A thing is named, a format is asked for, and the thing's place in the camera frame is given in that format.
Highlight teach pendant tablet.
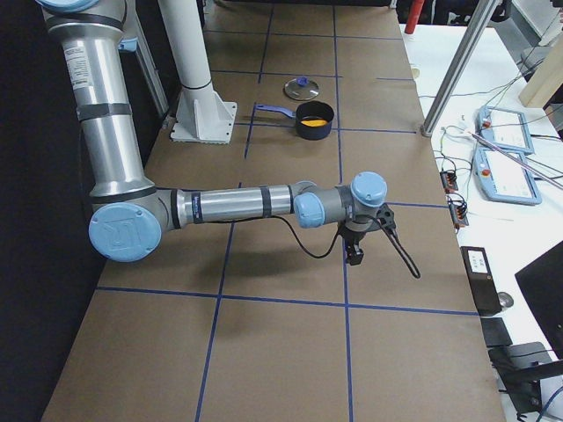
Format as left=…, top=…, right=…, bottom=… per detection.
left=476, top=105, right=535, bottom=155
left=473, top=147, right=542, bottom=206

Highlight yellow toy corn cob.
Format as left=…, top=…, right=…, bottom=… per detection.
left=301, top=119, right=328, bottom=127

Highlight far teach pendant tablet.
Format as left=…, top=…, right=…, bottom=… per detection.
left=476, top=105, right=535, bottom=155

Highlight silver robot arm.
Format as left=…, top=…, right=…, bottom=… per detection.
left=40, top=1, right=397, bottom=266

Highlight black power adapter box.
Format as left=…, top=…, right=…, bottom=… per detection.
left=460, top=246, right=501, bottom=317

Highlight glass lid with blue knob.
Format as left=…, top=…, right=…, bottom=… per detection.
left=283, top=76, right=319, bottom=101

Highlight near teach pendant tablet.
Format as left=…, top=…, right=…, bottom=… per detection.
left=473, top=147, right=542, bottom=206

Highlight red cylinder object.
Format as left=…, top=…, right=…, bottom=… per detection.
left=404, top=0, right=426, bottom=35

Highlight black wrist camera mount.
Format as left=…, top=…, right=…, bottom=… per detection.
left=376, top=203, right=397, bottom=230

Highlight blue saucepan with handle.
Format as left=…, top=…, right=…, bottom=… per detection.
left=254, top=101, right=335, bottom=141

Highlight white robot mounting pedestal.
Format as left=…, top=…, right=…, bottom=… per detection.
left=158, top=0, right=238, bottom=144

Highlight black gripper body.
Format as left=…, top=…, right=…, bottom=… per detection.
left=340, top=228, right=365, bottom=265

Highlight black monitor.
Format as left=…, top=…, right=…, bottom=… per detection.
left=515, top=242, right=563, bottom=359

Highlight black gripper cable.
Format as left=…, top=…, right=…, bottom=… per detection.
left=219, top=210, right=421, bottom=280

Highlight aluminium frame post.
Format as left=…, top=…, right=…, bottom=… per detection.
left=420, top=0, right=501, bottom=137

